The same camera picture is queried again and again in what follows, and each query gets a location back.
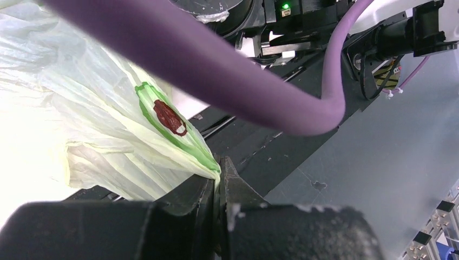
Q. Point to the pale green plastic bag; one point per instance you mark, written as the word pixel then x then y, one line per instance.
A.
pixel 89 116

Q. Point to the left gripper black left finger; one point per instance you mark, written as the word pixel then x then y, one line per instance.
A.
pixel 176 226

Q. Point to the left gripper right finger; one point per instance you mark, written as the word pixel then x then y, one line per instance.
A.
pixel 252 228

